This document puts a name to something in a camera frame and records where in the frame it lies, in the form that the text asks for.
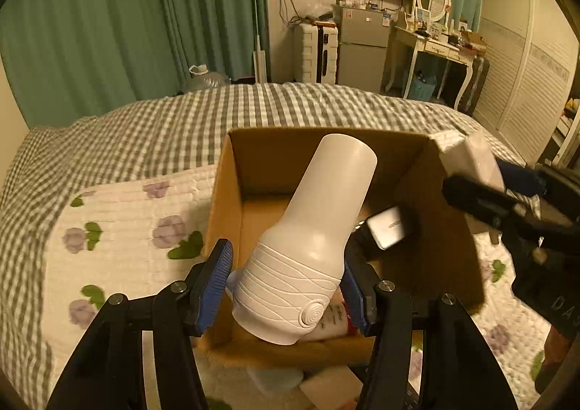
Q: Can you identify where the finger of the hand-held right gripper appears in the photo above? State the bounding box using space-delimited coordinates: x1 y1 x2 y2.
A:
496 159 551 199
442 173 547 253

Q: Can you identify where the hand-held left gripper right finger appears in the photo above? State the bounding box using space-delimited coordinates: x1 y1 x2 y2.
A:
340 251 519 410

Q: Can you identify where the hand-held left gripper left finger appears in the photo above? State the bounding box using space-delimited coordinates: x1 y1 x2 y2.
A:
45 238 234 410

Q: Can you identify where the white tissue pack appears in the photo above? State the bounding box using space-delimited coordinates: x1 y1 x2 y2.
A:
436 129 507 194

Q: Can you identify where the brown cardboard box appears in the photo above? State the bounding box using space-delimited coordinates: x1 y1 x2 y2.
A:
195 127 488 368

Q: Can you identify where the white ribbed plastic bottle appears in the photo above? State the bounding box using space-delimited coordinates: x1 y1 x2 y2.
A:
231 134 379 346

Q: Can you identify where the small printed white bottle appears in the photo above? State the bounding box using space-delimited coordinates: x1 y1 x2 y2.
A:
314 297 351 341

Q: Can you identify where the silver white rectangular gadget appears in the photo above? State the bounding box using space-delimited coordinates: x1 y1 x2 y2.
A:
366 206 407 251

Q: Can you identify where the flat white box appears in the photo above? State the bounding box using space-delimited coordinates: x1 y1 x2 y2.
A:
299 367 365 410

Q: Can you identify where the white louvred wardrobe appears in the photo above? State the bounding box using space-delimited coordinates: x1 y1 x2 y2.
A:
471 0 580 166

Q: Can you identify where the dark hard suitcase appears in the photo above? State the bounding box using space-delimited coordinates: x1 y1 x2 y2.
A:
446 54 491 116

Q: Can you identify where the white floral quilt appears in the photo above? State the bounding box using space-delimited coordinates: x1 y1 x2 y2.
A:
45 164 565 410

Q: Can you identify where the pale blue round lid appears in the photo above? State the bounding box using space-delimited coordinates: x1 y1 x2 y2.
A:
248 367 304 393

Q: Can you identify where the light blue storage box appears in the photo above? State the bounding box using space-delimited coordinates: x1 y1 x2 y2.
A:
405 72 438 101

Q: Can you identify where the white dressing table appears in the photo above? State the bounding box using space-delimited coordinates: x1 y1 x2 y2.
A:
385 24 485 113

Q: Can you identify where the grey two-door fridge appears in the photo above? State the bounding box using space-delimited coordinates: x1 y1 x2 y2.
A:
337 5 393 94

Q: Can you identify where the clear plastic water jug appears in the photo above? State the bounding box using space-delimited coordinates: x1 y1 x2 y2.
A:
188 64 232 95

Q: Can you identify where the white hard suitcase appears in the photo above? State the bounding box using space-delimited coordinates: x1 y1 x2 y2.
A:
294 23 340 85

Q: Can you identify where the white flat mop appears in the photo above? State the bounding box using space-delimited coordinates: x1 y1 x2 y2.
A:
250 0 271 84

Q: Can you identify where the wide green curtain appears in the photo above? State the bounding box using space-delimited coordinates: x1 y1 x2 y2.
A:
0 0 271 129

